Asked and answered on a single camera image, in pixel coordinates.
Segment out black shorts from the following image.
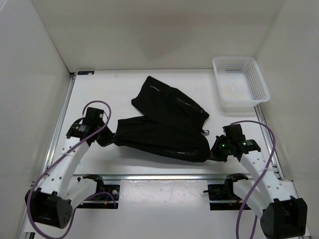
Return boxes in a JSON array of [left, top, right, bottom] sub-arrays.
[[114, 76, 210, 162]]

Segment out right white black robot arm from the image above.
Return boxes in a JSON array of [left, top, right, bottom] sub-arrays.
[[211, 135, 308, 239]]

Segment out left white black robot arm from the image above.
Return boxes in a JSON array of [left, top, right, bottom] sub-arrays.
[[25, 118, 113, 229]]

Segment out white perforated plastic basket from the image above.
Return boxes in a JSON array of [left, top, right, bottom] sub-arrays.
[[212, 56, 270, 112]]

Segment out small dark corner label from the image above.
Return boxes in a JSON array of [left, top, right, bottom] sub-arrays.
[[77, 71, 95, 75]]

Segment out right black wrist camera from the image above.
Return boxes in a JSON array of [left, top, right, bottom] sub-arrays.
[[223, 124, 246, 142]]

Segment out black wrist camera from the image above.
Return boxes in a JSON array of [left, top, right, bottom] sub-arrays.
[[223, 124, 246, 142], [82, 107, 104, 127]]

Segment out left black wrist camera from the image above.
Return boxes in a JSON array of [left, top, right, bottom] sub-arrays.
[[82, 107, 104, 127]]

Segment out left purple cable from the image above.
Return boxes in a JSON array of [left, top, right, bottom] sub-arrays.
[[26, 100, 119, 239]]

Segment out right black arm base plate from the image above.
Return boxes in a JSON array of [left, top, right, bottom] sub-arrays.
[[203, 184, 242, 211]]

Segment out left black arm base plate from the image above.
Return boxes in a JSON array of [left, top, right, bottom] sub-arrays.
[[78, 184, 121, 209]]

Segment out silver aluminium table rail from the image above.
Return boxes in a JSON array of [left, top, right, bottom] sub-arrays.
[[44, 69, 273, 180]]

